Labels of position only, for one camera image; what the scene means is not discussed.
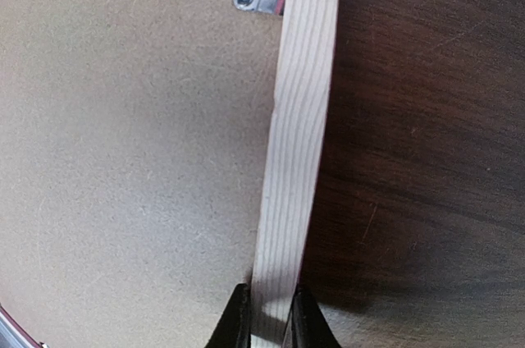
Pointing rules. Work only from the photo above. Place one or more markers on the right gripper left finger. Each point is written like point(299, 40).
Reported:
point(233, 327)

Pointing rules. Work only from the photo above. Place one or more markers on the pink wooden picture frame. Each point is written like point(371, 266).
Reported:
point(295, 138)

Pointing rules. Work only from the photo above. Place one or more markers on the brown backing board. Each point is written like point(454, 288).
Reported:
point(123, 138)

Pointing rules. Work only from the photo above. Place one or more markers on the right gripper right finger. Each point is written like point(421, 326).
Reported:
point(308, 326)

